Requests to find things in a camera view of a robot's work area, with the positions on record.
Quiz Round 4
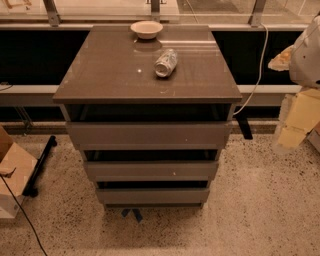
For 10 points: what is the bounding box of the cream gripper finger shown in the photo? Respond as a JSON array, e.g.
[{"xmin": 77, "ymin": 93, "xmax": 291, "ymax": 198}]
[{"xmin": 268, "ymin": 46, "xmax": 293, "ymax": 72}]

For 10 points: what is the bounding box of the black table leg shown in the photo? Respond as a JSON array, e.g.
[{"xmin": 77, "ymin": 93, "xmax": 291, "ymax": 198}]
[{"xmin": 234, "ymin": 108, "xmax": 253, "ymax": 140}]

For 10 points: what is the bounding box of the cardboard box right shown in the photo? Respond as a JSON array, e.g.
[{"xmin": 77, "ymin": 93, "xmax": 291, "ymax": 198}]
[{"xmin": 272, "ymin": 89, "xmax": 320, "ymax": 154}]

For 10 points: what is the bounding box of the blue tape cross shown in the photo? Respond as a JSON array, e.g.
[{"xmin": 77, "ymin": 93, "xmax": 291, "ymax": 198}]
[{"xmin": 121, "ymin": 208, "xmax": 143, "ymax": 223}]

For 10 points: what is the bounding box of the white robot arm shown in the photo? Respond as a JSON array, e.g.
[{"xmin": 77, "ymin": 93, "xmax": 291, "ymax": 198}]
[{"xmin": 268, "ymin": 15, "xmax": 320, "ymax": 89}]

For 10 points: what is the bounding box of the black floor cable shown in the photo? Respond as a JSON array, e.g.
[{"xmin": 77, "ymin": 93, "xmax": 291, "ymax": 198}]
[{"xmin": 0, "ymin": 173, "xmax": 49, "ymax": 256}]

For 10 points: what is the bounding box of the grey drawer cabinet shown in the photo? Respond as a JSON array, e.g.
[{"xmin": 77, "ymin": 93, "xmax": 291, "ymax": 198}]
[{"xmin": 53, "ymin": 25, "xmax": 241, "ymax": 208}]

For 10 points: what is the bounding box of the cardboard box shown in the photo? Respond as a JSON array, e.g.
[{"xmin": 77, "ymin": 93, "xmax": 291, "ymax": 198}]
[
  {"xmin": 0, "ymin": 126, "xmax": 37, "ymax": 219},
  {"xmin": 272, "ymin": 89, "xmax": 320, "ymax": 154}
]

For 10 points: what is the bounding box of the white ceramic bowl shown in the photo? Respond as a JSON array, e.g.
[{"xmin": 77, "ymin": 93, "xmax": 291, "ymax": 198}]
[{"xmin": 130, "ymin": 21, "xmax": 163, "ymax": 40}]

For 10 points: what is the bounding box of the crushed silver soda can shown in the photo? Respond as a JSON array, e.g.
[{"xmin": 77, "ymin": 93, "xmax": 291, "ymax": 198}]
[{"xmin": 154, "ymin": 49, "xmax": 178, "ymax": 78}]

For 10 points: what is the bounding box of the cardboard box left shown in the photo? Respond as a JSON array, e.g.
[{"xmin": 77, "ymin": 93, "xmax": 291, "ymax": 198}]
[{"xmin": 0, "ymin": 126, "xmax": 37, "ymax": 219}]

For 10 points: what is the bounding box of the black stand bar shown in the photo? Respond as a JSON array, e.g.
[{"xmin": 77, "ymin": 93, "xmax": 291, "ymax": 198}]
[{"xmin": 23, "ymin": 135, "xmax": 57, "ymax": 197}]

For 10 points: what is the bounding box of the white hanging cable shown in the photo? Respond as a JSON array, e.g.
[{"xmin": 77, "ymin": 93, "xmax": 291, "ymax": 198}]
[{"xmin": 232, "ymin": 23, "xmax": 270, "ymax": 117}]

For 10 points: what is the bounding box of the grey top drawer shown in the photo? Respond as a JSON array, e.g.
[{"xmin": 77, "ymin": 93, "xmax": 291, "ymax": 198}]
[{"xmin": 66, "ymin": 122, "xmax": 231, "ymax": 150}]

